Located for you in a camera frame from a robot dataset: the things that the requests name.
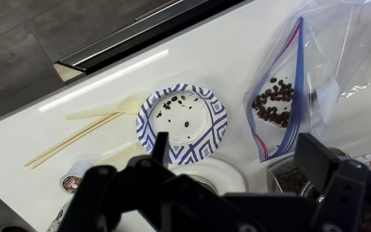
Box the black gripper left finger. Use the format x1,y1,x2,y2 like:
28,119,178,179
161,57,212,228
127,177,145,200
58,130,255,232

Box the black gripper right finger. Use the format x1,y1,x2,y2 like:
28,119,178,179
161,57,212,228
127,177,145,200
294,132,371,232

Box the bagged coffee beans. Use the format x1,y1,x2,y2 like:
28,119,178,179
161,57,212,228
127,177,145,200
250,76,296,129

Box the clear zip bag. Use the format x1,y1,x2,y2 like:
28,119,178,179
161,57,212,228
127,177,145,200
243,0,371,164

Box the white ceramic plate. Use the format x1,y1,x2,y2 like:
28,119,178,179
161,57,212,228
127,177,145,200
170,157,247,197

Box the blue patterned paper plate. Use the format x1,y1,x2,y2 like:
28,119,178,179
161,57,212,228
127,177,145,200
134,83,229,166

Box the thin wooden stir stick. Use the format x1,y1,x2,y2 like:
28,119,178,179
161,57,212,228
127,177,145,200
23,112,122,168
29,114,125,170

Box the cream plastic spoon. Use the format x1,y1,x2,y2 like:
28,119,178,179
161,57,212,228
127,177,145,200
64,94,145,121

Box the steel sink basin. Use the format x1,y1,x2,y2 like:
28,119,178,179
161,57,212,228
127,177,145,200
0,184,36,232

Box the long metal drawer handle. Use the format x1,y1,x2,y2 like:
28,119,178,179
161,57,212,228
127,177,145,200
133,0,184,22

